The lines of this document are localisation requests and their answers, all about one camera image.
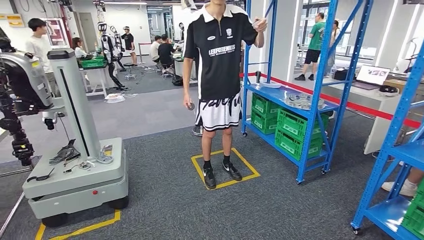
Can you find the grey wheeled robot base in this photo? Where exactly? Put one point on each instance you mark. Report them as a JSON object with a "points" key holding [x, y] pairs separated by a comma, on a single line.
{"points": [[82, 185]]}

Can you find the black jointed robot arm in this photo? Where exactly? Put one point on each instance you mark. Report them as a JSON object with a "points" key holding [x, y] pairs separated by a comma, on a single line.
{"points": [[20, 145]]}

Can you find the white curved plastic part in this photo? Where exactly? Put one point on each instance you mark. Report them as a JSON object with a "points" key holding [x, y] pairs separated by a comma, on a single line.
{"points": [[271, 85]]}

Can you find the grey cast metal part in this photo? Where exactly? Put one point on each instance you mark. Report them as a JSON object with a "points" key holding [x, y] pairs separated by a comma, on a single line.
{"points": [[304, 101]]}

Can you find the black bag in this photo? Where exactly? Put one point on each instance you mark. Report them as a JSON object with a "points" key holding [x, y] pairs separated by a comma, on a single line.
{"points": [[342, 74], [177, 80]]}

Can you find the standing person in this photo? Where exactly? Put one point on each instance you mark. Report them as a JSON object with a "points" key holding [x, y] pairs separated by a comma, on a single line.
{"points": [[218, 66], [316, 36], [39, 49], [128, 41], [333, 49]]}

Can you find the black stool chrome base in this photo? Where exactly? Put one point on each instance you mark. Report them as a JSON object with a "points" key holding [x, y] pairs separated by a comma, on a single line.
{"points": [[130, 71]]}

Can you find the clear plastic bag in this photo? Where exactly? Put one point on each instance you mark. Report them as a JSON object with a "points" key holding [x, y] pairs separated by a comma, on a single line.
{"points": [[114, 98]]}

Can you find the white table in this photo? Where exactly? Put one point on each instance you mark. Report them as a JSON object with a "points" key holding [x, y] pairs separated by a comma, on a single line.
{"points": [[96, 74]]}

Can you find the black white humanoid robot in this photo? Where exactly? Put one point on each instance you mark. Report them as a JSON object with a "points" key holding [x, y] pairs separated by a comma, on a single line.
{"points": [[107, 46]]}

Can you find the black spare robot hand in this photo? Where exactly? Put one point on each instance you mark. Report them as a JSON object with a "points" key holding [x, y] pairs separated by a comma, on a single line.
{"points": [[64, 154]]}

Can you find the red barrier tape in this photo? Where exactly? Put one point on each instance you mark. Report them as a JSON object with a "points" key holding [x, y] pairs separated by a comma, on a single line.
{"points": [[364, 109]]}

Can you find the long white desk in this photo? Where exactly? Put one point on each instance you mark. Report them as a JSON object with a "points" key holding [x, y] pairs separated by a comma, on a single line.
{"points": [[364, 96]]}

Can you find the open laptop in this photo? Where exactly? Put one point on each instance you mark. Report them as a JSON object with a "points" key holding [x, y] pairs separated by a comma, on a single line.
{"points": [[372, 75]]}

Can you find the black white headset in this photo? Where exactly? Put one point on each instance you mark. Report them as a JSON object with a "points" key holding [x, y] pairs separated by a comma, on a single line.
{"points": [[388, 90]]}

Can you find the brown cardboard box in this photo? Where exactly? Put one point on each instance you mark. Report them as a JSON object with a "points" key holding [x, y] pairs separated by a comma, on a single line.
{"points": [[396, 84]]}

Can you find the black chrome barrier post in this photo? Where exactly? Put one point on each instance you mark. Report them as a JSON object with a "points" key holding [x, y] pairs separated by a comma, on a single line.
{"points": [[258, 76]]}

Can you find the red framed wall poster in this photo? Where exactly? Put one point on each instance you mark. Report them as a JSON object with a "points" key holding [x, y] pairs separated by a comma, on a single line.
{"points": [[56, 33]]}

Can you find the yellow wall sign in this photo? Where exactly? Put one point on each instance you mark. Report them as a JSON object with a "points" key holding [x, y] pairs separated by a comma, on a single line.
{"points": [[15, 20]]}

